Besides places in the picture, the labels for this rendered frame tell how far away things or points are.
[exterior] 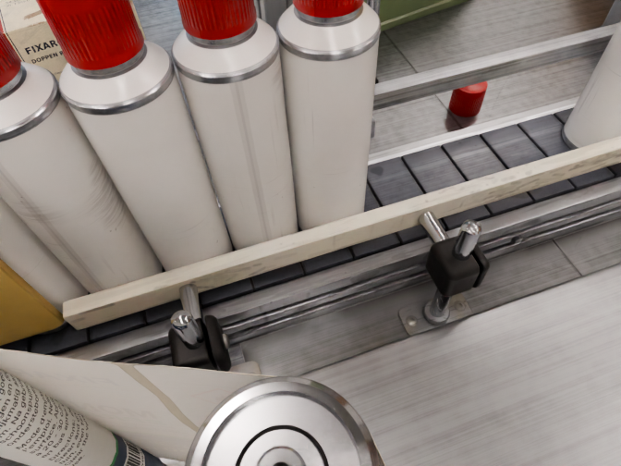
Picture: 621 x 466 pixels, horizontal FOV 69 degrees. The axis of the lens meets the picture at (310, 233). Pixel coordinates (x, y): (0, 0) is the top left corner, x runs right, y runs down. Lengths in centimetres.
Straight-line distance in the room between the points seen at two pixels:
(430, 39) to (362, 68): 42
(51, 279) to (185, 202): 10
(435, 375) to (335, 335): 9
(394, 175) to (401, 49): 27
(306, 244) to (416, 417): 12
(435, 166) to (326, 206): 13
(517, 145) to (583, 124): 5
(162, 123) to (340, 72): 9
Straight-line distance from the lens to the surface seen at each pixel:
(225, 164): 26
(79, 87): 23
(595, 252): 45
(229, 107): 23
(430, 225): 32
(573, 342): 34
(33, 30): 63
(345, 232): 30
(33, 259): 31
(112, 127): 23
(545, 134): 46
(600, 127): 43
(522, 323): 33
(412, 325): 36
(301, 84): 24
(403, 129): 51
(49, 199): 25
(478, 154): 42
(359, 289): 35
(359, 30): 23
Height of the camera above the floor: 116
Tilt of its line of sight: 54 degrees down
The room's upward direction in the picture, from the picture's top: 4 degrees counter-clockwise
